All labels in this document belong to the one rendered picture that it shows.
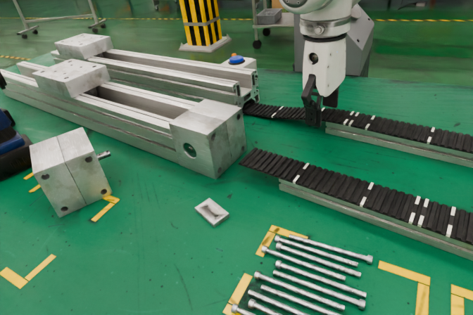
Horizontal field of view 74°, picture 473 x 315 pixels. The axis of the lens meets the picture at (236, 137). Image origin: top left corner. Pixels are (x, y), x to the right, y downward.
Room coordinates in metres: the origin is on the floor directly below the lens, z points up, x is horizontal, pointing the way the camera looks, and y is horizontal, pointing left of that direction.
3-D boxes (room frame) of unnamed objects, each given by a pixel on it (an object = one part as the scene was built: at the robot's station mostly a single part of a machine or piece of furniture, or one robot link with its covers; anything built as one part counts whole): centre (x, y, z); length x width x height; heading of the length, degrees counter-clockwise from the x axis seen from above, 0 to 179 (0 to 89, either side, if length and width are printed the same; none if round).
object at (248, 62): (0.84, -0.02, 0.81); 0.10 x 0.08 x 0.06; 140
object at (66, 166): (0.46, 0.28, 0.83); 0.11 x 0.10 x 0.10; 119
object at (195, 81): (0.93, 0.27, 0.82); 0.80 x 0.10 x 0.09; 50
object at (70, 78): (0.78, 0.39, 0.87); 0.16 x 0.11 x 0.07; 50
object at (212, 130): (0.51, 0.04, 0.83); 0.12 x 0.09 x 0.10; 140
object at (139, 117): (0.78, 0.39, 0.82); 0.80 x 0.10 x 0.09; 50
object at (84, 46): (1.09, 0.46, 0.87); 0.16 x 0.11 x 0.07; 50
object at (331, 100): (0.60, -0.21, 0.84); 0.03 x 0.03 x 0.07; 50
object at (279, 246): (0.25, -0.08, 0.78); 0.11 x 0.01 x 0.01; 58
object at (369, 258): (0.26, -0.10, 0.78); 0.11 x 0.01 x 0.01; 59
